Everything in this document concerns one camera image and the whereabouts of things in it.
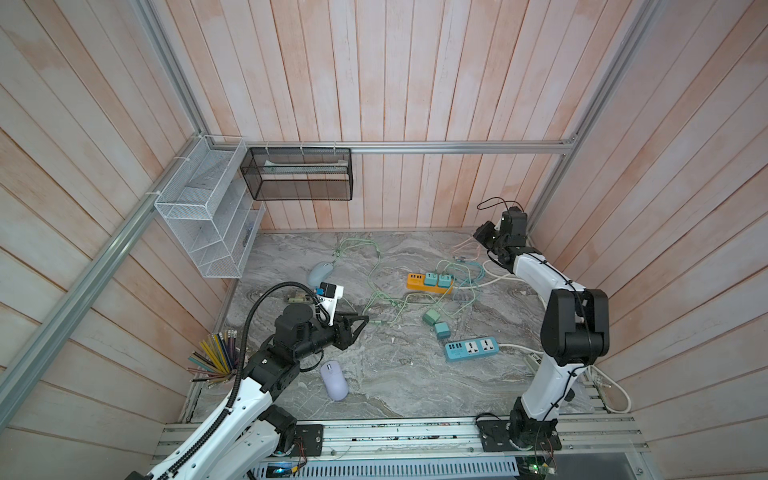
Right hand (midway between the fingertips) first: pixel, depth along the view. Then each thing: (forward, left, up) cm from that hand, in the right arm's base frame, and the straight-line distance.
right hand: (475, 224), depth 97 cm
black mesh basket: (+20, +62, +6) cm, 65 cm away
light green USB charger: (-25, +15, -17) cm, 34 cm away
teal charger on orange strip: (-14, +15, -12) cm, 23 cm away
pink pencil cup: (-45, +74, -7) cm, 87 cm away
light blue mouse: (-9, +54, -16) cm, 57 cm away
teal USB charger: (-29, +11, -18) cm, 36 cm away
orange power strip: (-12, +19, -16) cm, 27 cm away
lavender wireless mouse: (-46, +43, -16) cm, 65 cm away
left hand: (-37, +35, +2) cm, 51 cm away
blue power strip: (-36, +5, -16) cm, 40 cm away
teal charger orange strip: (-14, +10, -12) cm, 21 cm away
